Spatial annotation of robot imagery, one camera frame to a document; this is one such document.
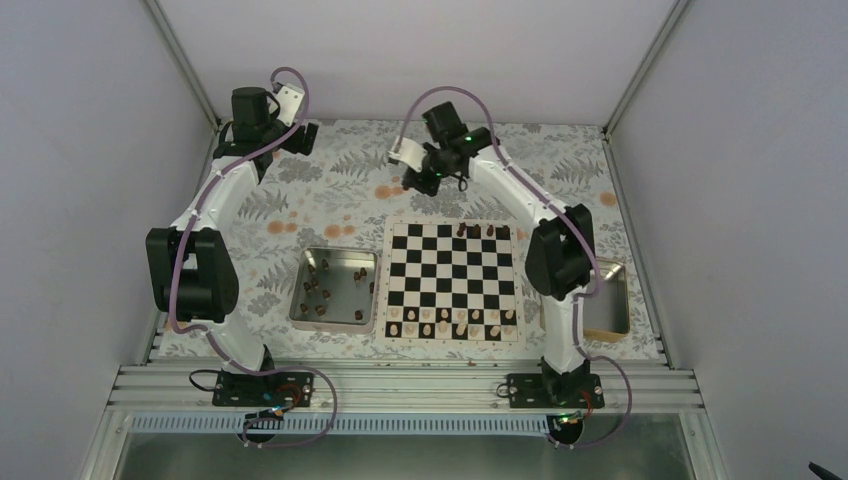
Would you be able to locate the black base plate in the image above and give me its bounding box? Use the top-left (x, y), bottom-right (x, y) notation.
top-left (504, 373), bottom-right (606, 409)
top-left (211, 371), bottom-right (314, 408)

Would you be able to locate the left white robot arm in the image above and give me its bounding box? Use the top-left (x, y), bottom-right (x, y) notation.
top-left (145, 83), bottom-right (318, 405)

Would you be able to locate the black white chessboard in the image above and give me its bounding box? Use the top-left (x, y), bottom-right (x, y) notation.
top-left (375, 217), bottom-right (525, 350)

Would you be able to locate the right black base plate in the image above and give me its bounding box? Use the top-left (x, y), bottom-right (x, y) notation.
top-left (504, 373), bottom-right (606, 409)

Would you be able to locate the aluminium rail frame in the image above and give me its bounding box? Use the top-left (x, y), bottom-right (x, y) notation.
top-left (107, 361), bottom-right (705, 414)

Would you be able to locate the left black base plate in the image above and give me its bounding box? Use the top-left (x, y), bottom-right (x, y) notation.
top-left (211, 371), bottom-right (314, 408)

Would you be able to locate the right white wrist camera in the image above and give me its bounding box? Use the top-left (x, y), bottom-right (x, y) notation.
top-left (387, 137), bottom-right (427, 172)

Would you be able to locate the silver metal tray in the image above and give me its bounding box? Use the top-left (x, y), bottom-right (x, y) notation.
top-left (289, 247), bottom-right (379, 335)

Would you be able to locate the gold rimmed metal tray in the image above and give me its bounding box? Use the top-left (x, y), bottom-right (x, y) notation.
top-left (540, 258), bottom-right (631, 346)

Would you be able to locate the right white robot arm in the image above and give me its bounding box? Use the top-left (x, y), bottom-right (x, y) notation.
top-left (388, 102), bottom-right (600, 407)

